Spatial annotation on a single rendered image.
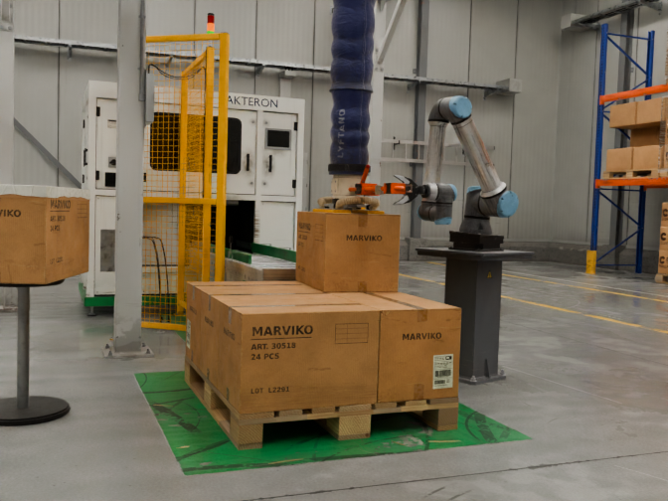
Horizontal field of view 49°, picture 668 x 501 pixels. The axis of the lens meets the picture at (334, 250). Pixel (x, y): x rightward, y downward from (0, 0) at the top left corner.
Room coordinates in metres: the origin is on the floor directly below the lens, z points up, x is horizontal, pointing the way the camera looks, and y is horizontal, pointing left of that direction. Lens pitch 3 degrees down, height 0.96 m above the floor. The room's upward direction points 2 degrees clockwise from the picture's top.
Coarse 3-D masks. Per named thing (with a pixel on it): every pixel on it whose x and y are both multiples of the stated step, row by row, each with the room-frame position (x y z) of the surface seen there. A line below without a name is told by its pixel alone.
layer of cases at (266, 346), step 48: (192, 288) 3.77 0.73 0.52; (240, 288) 3.67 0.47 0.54; (288, 288) 3.74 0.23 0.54; (192, 336) 3.75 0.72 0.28; (240, 336) 2.83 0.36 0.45; (288, 336) 2.88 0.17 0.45; (336, 336) 2.96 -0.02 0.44; (384, 336) 3.04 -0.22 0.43; (432, 336) 3.13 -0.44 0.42; (240, 384) 2.81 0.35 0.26; (288, 384) 2.89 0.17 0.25; (336, 384) 2.96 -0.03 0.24; (384, 384) 3.04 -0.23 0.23; (432, 384) 3.13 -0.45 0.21
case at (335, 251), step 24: (312, 216) 3.84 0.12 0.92; (336, 216) 3.62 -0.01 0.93; (360, 216) 3.65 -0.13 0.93; (384, 216) 3.69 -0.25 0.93; (312, 240) 3.83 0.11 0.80; (336, 240) 3.62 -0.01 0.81; (360, 240) 3.65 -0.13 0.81; (384, 240) 3.69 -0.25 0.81; (312, 264) 3.82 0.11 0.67; (336, 264) 3.62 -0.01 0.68; (360, 264) 3.66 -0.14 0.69; (384, 264) 3.69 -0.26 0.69; (336, 288) 3.62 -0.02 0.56; (360, 288) 3.66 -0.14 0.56; (384, 288) 3.69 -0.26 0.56
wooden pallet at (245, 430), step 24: (192, 384) 3.76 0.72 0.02; (216, 408) 3.31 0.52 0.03; (336, 408) 3.00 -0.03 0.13; (360, 408) 3.00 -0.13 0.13; (384, 408) 3.04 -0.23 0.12; (408, 408) 3.09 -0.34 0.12; (432, 408) 3.13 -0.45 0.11; (456, 408) 3.18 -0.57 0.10; (240, 432) 2.81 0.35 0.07; (336, 432) 2.99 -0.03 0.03; (360, 432) 3.00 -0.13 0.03
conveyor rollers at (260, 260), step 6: (252, 258) 5.76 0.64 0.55; (258, 258) 5.77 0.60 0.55; (264, 258) 5.79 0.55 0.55; (270, 258) 5.81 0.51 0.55; (276, 258) 5.83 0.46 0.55; (252, 264) 5.19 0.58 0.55; (258, 264) 5.21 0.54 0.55; (264, 264) 5.23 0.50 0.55; (270, 264) 5.24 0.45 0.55; (276, 264) 5.26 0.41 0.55; (282, 264) 5.28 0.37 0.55; (288, 264) 5.30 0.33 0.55; (294, 264) 5.31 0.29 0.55
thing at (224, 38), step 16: (224, 48) 4.83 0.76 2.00; (224, 64) 4.83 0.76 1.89; (192, 80) 4.93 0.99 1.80; (208, 80) 4.89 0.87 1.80; (224, 80) 4.83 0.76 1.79; (224, 96) 4.83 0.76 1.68; (224, 112) 4.83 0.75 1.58; (224, 128) 4.83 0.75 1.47; (224, 144) 4.83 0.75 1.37; (224, 160) 4.83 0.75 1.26; (224, 176) 4.83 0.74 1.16; (144, 192) 5.02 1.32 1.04; (224, 192) 4.84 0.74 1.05; (224, 208) 4.84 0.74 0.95; (224, 224) 4.85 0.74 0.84; (176, 240) 4.95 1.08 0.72; (224, 240) 4.85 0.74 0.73; (224, 256) 4.86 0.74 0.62; (144, 272) 5.02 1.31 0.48; (176, 272) 4.95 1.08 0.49; (192, 272) 4.92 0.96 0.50; (208, 272) 4.88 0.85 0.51; (224, 272) 4.87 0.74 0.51; (160, 288) 4.98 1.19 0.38; (160, 304) 4.98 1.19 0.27; (144, 320) 5.02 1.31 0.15
